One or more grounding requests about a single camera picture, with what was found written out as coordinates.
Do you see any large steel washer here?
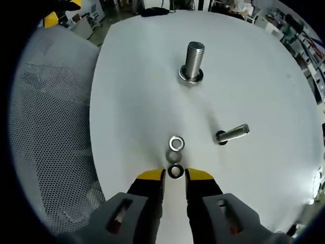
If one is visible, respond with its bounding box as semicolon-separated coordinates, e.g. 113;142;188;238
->
177;65;205;86

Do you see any white cabinet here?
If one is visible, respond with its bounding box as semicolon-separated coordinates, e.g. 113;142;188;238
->
71;17;93;40

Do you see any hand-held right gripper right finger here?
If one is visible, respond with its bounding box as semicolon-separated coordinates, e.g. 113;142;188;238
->
184;167;293;244

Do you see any black washer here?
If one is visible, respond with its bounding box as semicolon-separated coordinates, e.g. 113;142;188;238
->
168;164;184;178

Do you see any grey mesh office chair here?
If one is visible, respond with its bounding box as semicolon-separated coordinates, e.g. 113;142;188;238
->
9;25;107;234

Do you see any black pouch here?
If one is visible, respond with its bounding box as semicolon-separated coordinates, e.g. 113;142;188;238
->
140;7;170;18

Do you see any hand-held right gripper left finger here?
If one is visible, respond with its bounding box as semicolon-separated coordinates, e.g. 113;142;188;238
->
76;168;166;244

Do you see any small steel threaded stud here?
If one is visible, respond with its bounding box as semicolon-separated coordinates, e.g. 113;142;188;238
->
216;124;250;143

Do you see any white shelf with bins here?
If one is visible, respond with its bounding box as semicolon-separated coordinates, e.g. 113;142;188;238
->
279;7;325;102

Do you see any large steel threaded stud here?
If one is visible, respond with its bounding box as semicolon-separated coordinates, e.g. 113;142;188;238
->
184;41;206;82

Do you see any white office chair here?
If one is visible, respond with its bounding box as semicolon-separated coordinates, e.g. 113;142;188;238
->
243;10;259;25
87;11;104;28

